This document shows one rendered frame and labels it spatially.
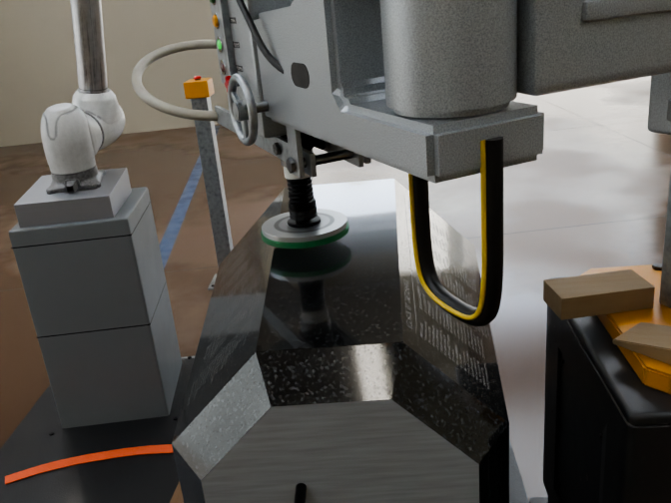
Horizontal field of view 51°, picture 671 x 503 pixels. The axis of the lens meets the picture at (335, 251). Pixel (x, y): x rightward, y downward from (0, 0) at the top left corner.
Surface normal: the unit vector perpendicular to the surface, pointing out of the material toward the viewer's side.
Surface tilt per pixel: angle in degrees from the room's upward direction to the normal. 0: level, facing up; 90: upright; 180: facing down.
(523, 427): 0
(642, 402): 0
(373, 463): 90
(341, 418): 90
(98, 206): 90
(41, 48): 90
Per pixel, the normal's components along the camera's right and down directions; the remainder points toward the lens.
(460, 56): 0.01, 0.37
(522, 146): 0.43, 0.29
